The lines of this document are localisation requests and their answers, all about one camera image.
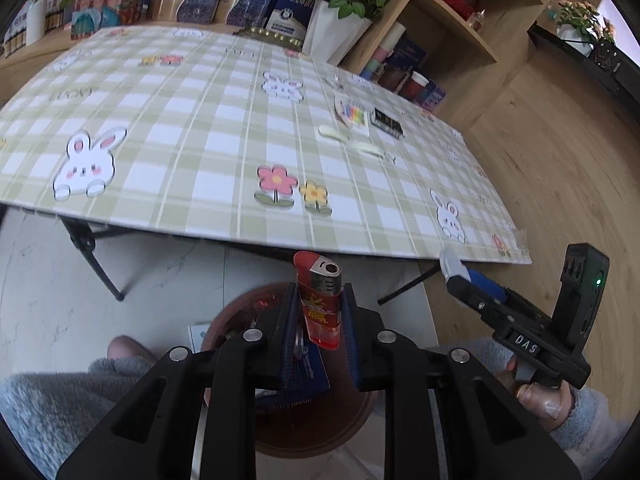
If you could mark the red cup white rim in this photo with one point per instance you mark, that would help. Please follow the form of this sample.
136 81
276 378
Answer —
414 87

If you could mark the row of small bottles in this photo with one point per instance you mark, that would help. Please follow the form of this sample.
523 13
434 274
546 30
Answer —
15 40

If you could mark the white plastic piece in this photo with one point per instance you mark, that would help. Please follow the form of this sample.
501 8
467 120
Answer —
332 133

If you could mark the fence planter purple flowers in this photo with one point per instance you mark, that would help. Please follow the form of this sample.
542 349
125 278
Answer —
120 5

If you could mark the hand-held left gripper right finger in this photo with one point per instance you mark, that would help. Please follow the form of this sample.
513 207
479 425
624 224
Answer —
351 350

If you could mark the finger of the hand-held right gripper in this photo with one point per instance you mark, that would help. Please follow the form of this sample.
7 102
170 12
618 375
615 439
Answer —
482 282
475 297

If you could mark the pink flower plant white pot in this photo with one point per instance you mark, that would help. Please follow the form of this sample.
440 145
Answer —
580 25

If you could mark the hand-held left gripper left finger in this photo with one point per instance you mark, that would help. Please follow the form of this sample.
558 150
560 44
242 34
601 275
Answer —
287 345

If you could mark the green checked rabbit tablecloth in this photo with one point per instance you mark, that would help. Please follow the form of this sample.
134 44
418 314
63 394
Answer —
200 110

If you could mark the red lighter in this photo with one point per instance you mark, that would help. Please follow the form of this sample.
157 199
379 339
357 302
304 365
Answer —
320 320

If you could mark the tall blue white carton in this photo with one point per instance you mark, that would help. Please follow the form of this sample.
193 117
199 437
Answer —
287 15

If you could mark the dark blue box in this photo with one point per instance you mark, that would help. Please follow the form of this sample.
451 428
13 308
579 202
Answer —
310 375

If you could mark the stack of pastel cups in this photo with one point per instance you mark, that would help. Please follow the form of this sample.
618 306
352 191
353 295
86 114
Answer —
382 52

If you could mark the white vase orange flowers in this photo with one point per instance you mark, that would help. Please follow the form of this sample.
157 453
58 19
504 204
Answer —
36 22

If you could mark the teal ornament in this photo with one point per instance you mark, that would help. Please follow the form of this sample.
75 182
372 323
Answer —
85 25

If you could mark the blue moon print box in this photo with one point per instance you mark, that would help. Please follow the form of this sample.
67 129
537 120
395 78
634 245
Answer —
410 52

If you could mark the brown plastic bin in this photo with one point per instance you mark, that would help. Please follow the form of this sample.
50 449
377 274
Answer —
300 435

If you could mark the wooden shelving unit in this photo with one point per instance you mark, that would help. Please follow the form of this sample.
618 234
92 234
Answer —
500 60

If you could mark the gold leaf tray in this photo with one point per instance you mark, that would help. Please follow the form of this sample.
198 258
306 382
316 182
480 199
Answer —
270 37

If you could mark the person's left leg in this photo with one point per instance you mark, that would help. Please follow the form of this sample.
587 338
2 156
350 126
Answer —
127 349

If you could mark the small black box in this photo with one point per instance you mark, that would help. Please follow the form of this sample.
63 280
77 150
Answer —
389 122

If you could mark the small light blue box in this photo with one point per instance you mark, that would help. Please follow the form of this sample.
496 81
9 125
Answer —
432 99

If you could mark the packet of colourful sticks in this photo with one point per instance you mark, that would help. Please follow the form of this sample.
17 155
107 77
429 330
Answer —
352 115

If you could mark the red rose plant white pot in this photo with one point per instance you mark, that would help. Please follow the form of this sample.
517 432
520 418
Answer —
330 35

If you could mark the small clear wrapper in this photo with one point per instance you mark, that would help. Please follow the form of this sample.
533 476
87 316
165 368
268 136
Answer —
338 81

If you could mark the black counter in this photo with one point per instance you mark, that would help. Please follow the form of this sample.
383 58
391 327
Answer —
625 75

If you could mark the fluffy robe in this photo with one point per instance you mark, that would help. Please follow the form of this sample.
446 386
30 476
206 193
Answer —
50 410

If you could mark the brown glass cup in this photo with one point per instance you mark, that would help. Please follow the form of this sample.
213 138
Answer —
392 80

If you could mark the clear perfume bottle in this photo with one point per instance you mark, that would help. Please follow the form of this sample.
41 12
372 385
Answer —
476 22

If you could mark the person's right hand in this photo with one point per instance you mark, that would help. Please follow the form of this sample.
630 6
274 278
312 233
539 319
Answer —
545 405

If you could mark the blue gold gift box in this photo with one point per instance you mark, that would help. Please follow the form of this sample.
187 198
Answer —
250 5
190 0

